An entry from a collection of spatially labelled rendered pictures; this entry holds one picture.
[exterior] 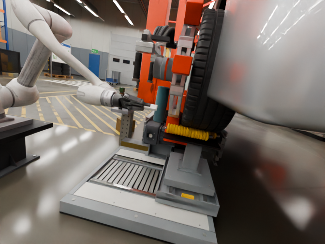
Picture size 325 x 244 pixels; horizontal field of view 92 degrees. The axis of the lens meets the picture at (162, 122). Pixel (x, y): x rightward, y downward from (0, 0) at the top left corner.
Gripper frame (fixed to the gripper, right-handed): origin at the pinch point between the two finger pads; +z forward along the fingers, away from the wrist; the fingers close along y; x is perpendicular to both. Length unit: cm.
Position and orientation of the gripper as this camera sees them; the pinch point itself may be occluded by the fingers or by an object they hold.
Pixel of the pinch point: (150, 106)
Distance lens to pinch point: 84.1
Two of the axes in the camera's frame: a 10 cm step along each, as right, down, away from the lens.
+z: 9.7, 2.0, -1.1
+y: 0.1, -5.2, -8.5
